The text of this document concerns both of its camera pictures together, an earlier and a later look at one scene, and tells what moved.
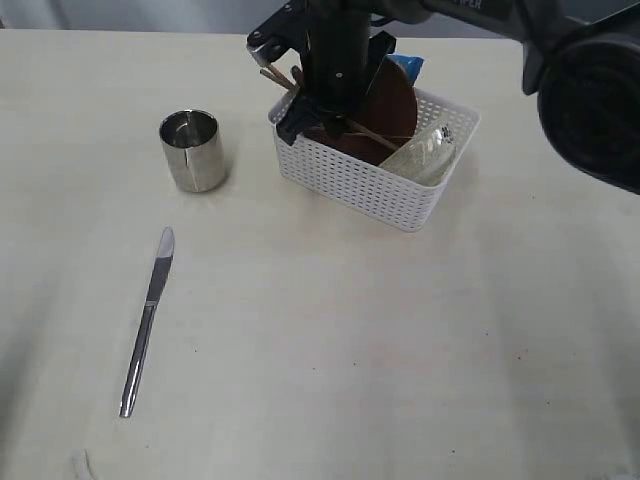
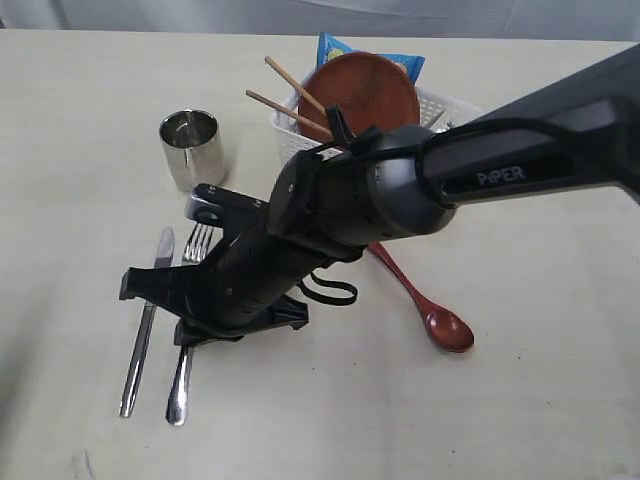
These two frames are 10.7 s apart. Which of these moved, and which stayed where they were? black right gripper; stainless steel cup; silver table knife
Moved: black right gripper
Stayed: silver table knife; stainless steel cup
